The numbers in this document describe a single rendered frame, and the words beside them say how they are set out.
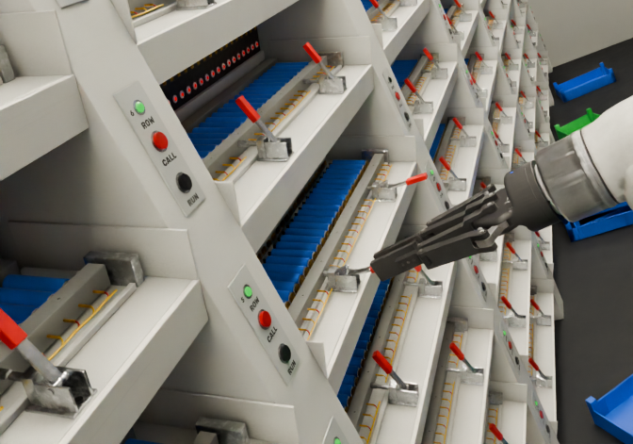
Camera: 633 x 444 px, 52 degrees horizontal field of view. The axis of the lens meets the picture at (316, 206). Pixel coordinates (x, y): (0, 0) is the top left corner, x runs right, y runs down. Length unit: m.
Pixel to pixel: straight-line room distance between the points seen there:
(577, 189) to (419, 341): 0.45
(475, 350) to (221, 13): 0.85
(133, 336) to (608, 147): 0.49
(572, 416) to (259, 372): 1.38
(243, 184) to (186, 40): 0.17
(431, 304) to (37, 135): 0.80
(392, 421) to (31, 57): 0.66
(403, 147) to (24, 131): 0.84
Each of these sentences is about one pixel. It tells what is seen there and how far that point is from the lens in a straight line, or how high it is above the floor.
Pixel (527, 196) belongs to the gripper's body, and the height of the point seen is 0.98.
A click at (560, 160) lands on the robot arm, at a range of 0.74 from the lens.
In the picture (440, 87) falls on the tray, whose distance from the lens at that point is 1.68.
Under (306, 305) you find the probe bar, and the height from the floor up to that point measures 0.94.
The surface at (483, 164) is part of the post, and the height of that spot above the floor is 0.59.
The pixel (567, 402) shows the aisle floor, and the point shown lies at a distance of 1.98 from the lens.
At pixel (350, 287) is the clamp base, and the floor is 0.91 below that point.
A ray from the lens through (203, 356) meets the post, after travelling 0.65.
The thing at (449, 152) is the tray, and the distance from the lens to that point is 1.74.
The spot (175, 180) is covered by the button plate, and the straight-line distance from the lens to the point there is 0.60.
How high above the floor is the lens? 1.29
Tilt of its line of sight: 18 degrees down
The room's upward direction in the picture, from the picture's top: 28 degrees counter-clockwise
